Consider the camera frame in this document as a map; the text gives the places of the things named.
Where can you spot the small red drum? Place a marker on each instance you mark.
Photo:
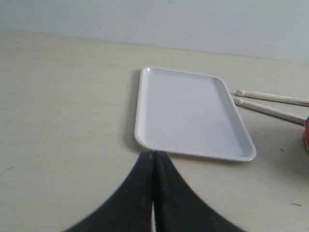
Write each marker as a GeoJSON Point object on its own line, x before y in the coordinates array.
{"type": "Point", "coordinates": [306, 134]}

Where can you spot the white rectangular plastic tray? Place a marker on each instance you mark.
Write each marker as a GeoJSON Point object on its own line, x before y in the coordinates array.
{"type": "Point", "coordinates": [190, 114]}

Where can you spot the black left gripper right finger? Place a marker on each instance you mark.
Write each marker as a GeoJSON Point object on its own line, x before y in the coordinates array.
{"type": "Point", "coordinates": [176, 207]}

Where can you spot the wooden drumstick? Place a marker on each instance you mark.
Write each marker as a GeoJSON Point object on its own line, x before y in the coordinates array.
{"type": "Point", "coordinates": [270, 111]}
{"type": "Point", "coordinates": [272, 97]}

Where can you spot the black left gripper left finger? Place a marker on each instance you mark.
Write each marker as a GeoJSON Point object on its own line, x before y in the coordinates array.
{"type": "Point", "coordinates": [129, 209]}

